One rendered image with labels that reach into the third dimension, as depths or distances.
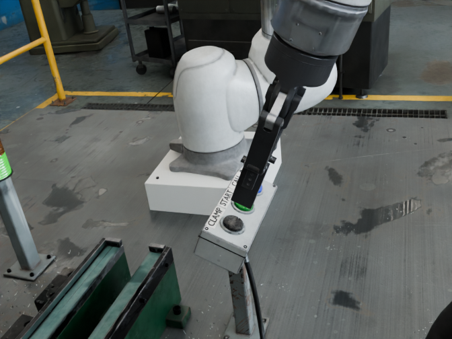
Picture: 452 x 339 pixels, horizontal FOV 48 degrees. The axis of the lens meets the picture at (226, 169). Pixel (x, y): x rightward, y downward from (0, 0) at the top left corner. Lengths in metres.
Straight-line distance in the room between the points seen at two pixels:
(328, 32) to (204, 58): 0.64
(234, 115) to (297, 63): 0.63
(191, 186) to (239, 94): 0.24
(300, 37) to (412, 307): 0.60
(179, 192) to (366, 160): 0.52
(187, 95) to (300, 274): 0.45
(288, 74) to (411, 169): 0.87
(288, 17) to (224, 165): 0.71
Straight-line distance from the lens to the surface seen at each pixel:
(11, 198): 1.11
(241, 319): 0.89
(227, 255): 0.71
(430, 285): 1.03
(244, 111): 1.17
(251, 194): 0.67
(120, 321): 0.81
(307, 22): 0.52
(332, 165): 1.39
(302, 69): 0.55
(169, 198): 1.23
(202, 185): 1.18
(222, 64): 1.14
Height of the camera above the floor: 1.48
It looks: 29 degrees down
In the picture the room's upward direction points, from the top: 7 degrees counter-clockwise
